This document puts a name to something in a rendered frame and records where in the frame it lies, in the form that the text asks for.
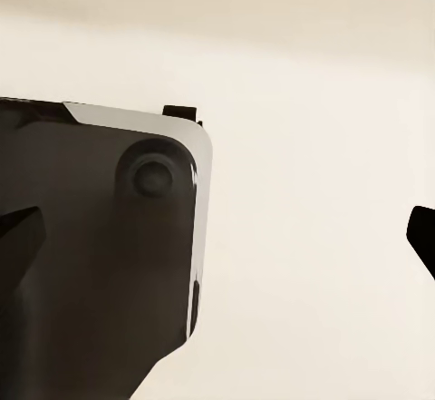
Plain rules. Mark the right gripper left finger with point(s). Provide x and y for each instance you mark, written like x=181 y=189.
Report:
x=22 y=236

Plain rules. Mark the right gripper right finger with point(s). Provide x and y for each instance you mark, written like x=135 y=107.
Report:
x=421 y=235

